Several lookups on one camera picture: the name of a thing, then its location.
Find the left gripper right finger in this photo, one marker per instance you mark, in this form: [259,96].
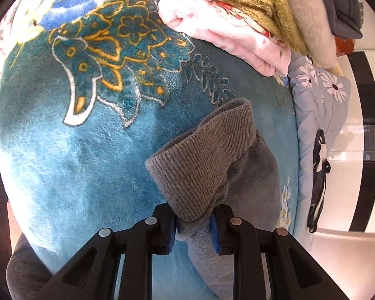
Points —
[259,254]

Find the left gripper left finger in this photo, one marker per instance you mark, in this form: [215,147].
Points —
[116,264]

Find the grey sweatpants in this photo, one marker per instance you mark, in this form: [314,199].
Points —
[224,160]

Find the white glossy wardrobe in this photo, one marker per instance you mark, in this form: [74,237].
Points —
[344,243]

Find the black and white jacket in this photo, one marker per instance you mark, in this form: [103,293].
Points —
[321,167]

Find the light blue floral quilt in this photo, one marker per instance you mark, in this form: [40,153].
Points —
[320,101]

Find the teal floral bed blanket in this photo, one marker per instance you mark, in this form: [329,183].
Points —
[90,90]

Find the orange wooden headboard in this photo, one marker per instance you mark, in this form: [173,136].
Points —
[344,47]

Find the dark grey folded garment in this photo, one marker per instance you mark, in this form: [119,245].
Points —
[344,18]

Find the beige fleece folded garment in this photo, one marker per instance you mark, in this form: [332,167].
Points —
[312,21]

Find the olive green folded garment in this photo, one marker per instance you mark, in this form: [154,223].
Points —
[276,17]

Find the pink folded blanket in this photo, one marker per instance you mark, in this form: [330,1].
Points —
[229,29]

